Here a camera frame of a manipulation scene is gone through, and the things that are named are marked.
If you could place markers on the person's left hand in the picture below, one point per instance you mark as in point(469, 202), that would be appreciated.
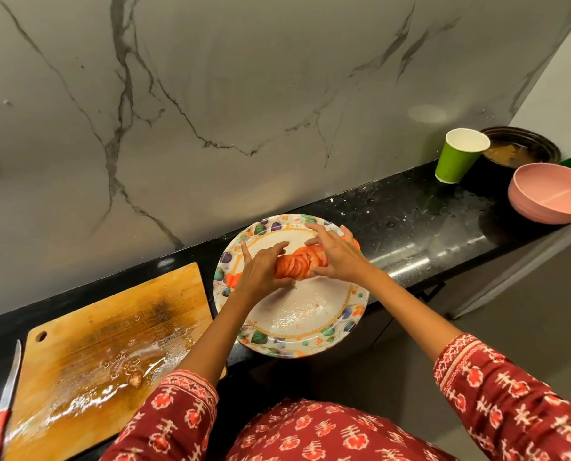
point(259, 278)

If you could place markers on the person's right hand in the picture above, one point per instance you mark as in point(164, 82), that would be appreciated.
point(343, 259)

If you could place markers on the row of tomato slices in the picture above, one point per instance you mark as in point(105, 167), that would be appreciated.
point(297, 264)

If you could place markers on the floral rimmed plate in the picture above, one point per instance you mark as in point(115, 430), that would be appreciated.
point(304, 307)

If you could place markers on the person's left forearm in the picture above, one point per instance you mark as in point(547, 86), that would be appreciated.
point(213, 345)

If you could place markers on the person's right forearm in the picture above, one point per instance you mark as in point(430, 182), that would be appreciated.
point(415, 312)

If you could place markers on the brown lower cabinet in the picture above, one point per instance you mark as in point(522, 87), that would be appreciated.
point(386, 340)

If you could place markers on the green paper cup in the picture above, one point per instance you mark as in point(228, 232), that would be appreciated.
point(458, 158)

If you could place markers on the red patterned left sleeve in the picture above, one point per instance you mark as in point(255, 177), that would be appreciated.
point(165, 420)

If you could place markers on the red patterned sleeve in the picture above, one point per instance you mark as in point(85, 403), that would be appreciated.
point(165, 420)
point(511, 403)

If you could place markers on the red patterned tunic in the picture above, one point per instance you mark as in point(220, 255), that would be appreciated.
point(328, 434)

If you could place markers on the wooden cutting board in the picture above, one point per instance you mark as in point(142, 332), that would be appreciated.
point(74, 340)

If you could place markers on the pink bowl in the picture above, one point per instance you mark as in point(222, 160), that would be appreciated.
point(549, 192)

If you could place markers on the dark cooking pot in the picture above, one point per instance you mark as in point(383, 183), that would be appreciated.
point(530, 141)

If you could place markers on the red patterned right sleeve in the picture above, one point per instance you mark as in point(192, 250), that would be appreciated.
point(511, 403)

